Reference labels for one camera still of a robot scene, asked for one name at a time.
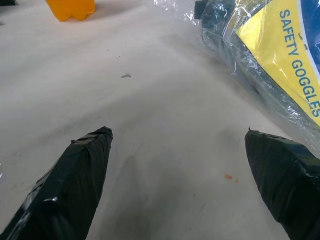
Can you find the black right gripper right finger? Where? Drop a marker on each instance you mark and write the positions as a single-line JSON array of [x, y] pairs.
[[287, 185]]

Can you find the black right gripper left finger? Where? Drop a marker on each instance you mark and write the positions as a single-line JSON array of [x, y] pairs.
[[62, 190]]

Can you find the clear plastic wrapper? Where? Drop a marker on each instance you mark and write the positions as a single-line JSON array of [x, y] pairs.
[[2, 175]]

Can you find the bagged safety goggles pack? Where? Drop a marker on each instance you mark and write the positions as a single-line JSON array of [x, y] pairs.
[[270, 50]]

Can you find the orange plastic bottle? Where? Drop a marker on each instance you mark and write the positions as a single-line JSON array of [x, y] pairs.
[[71, 8]]

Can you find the dark object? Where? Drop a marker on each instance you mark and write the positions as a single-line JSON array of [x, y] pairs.
[[1, 3]]

